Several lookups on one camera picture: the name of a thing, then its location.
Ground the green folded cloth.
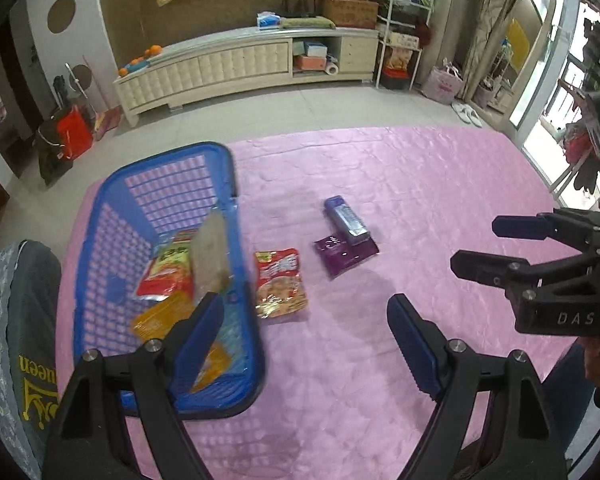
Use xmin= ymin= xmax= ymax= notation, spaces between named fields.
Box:
xmin=280 ymin=16 xmax=336 ymax=31

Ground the cardboard box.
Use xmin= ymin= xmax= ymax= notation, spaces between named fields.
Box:
xmin=322 ymin=0 xmax=379 ymax=29

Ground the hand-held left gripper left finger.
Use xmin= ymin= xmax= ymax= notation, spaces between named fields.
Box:
xmin=40 ymin=291 xmax=225 ymax=480

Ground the blue snack packet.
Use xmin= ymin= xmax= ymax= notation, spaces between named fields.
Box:
xmin=324 ymin=196 xmax=370 ymax=246

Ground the cream tv cabinet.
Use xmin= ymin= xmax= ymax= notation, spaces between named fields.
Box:
xmin=114 ymin=27 xmax=381 ymax=128

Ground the arched standing mirror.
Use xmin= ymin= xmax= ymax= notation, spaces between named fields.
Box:
xmin=507 ymin=0 xmax=557 ymax=133

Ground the pink tablecloth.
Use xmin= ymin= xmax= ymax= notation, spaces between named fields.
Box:
xmin=62 ymin=125 xmax=596 ymax=480

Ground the white metal rack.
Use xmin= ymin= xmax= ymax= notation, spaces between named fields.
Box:
xmin=367 ymin=0 xmax=436 ymax=92

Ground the white metal stand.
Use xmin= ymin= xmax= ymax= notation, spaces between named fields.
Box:
xmin=64 ymin=62 xmax=89 ymax=111

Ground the clothes drying rack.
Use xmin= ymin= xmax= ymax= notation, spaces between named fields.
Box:
xmin=550 ymin=5 xmax=600 ymax=201

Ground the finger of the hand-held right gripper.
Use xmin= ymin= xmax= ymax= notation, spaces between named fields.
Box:
xmin=451 ymin=247 xmax=600 ymax=302
xmin=491 ymin=209 xmax=600 ymax=250

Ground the black bin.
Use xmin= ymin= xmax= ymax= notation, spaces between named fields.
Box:
xmin=382 ymin=70 xmax=413 ymax=92

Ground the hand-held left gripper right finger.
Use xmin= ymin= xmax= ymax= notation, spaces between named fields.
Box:
xmin=386 ymin=294 xmax=568 ymax=480

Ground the purple snack packet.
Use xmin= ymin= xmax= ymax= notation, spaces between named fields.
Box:
xmin=313 ymin=234 xmax=380 ymax=281

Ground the brown wooden door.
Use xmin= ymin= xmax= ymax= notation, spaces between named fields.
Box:
xmin=0 ymin=25 xmax=31 ymax=176

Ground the person's right hand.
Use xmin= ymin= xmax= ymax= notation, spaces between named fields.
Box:
xmin=580 ymin=335 xmax=600 ymax=388

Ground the grey cushion with yellow print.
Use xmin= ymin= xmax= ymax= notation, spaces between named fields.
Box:
xmin=0 ymin=240 xmax=63 ymax=480

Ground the blue plastic basket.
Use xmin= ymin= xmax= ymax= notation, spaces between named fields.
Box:
xmin=74 ymin=141 xmax=266 ymax=420

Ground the clear plastic snack packet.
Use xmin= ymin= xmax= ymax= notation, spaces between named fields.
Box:
xmin=207 ymin=300 xmax=256 ymax=381

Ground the person's blue jeans leg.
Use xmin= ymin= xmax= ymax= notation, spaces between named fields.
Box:
xmin=542 ymin=342 xmax=600 ymax=461

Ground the orange snack stick packet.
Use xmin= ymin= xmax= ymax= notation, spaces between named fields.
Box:
xmin=190 ymin=342 xmax=231 ymax=392

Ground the black bag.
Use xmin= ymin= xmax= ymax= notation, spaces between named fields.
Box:
xmin=34 ymin=120 xmax=73 ymax=186

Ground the pink bag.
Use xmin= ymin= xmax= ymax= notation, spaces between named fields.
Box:
xmin=422 ymin=59 xmax=465 ymax=106

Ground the small red snack packet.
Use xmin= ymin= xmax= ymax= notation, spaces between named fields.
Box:
xmin=253 ymin=247 xmax=309 ymax=321

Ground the large red yellow snack bag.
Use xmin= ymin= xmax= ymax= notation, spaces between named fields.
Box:
xmin=136 ymin=229 xmax=197 ymax=302

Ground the clear cracker packet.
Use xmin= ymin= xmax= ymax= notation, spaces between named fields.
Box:
xmin=191 ymin=209 xmax=232 ymax=307

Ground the pink dustpan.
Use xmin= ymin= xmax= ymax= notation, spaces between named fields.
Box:
xmin=94 ymin=109 xmax=126 ymax=141

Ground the patterned curtain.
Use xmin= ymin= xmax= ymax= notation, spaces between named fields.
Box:
xmin=467 ymin=0 xmax=531 ymax=111

